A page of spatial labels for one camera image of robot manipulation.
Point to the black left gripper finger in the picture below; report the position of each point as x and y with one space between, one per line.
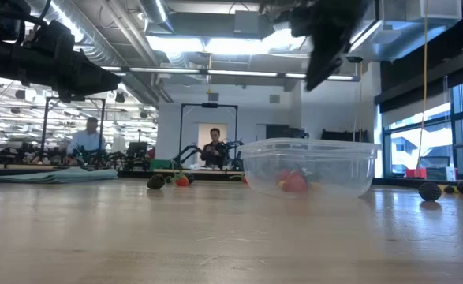
105 79
83 63

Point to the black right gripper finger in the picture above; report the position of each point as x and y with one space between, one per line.
331 61
316 67

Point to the clear plastic tupperware container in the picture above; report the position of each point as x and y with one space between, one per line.
333 158

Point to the small blackberry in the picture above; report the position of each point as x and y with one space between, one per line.
449 189
169 179

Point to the red strawberry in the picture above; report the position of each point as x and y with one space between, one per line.
181 181
294 183

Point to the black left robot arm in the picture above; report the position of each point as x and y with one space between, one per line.
2 59

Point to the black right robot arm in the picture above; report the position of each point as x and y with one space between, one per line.
325 10

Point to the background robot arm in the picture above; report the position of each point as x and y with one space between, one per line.
184 154
231 148

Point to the ceiling light strip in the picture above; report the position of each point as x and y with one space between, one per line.
168 70

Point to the person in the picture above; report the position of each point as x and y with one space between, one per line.
85 142
214 152

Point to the black cabinet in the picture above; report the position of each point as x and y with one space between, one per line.
345 134
286 131

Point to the black office chair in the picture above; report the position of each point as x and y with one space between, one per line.
137 152

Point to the green box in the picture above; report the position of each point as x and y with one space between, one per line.
161 165

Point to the teal folded cloth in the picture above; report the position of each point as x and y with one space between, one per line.
57 175

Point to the large glass window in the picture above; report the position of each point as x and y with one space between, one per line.
424 138

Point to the red bin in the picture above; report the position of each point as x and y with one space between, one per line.
415 173

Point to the dome security camera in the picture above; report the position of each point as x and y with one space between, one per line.
354 59

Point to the round silver ventilation duct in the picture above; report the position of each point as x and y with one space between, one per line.
109 47

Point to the grey wall box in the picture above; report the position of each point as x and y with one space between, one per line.
274 98
213 97

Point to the rectangular metal air duct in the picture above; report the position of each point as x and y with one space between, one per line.
393 31

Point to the black gantry frame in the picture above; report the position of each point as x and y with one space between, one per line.
181 130
44 126

